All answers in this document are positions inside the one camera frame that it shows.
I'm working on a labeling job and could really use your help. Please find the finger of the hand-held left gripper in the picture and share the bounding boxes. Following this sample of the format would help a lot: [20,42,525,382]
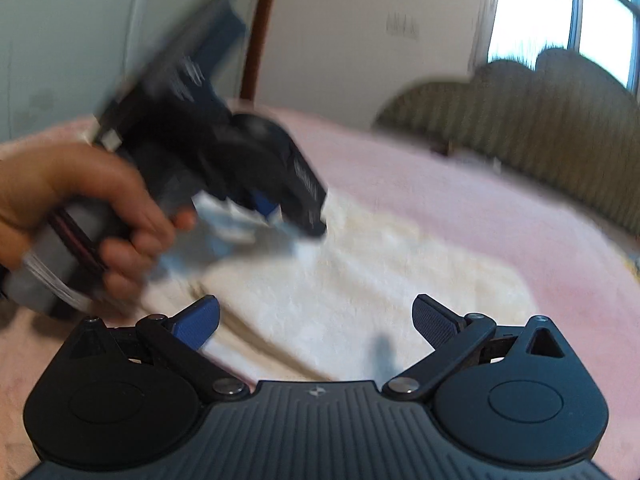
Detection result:
[247,187,282,226]
[162,0,249,93]

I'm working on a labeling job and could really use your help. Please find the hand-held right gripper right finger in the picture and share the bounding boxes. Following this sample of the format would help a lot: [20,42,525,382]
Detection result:
[382,294,568,403]

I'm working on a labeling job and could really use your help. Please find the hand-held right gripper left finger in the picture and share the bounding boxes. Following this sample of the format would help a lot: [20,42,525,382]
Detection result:
[65,294,251,403]

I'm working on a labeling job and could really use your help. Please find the cream white pants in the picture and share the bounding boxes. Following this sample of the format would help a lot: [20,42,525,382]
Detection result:
[140,189,540,385]

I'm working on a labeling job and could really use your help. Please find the person's left hand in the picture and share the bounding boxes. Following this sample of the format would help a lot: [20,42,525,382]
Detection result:
[0,141,197,302]

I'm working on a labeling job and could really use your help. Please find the pink blanket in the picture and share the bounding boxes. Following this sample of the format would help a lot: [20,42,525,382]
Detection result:
[0,104,640,480]

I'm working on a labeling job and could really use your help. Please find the frosted glass partition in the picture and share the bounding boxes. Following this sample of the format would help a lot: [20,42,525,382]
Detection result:
[0,0,267,142]

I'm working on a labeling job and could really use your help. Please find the green padded headboard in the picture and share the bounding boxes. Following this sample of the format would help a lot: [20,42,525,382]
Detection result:
[372,47,640,240]

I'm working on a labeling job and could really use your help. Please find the window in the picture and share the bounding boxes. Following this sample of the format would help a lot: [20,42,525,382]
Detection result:
[486,0,640,92]

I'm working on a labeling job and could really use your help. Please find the brown wooden door frame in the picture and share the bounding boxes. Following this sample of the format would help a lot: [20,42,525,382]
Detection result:
[238,0,284,104]

